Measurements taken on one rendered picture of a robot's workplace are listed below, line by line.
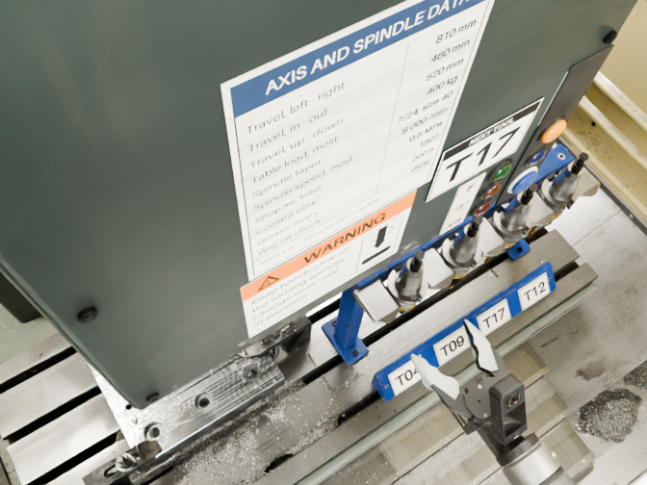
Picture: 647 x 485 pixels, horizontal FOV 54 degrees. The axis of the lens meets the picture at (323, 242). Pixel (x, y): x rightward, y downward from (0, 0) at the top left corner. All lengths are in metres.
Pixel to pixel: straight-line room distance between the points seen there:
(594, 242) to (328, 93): 1.38
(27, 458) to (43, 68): 1.15
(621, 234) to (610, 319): 0.21
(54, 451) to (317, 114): 1.08
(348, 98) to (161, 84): 0.11
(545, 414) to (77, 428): 0.99
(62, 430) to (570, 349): 1.12
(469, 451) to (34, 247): 1.25
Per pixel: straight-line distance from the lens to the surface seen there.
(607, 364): 1.63
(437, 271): 1.04
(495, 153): 0.55
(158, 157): 0.29
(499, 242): 1.10
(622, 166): 1.64
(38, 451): 1.34
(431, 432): 1.43
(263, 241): 0.41
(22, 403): 1.37
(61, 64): 0.24
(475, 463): 1.46
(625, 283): 1.65
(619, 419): 1.70
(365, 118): 0.36
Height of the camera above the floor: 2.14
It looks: 62 degrees down
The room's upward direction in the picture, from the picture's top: 5 degrees clockwise
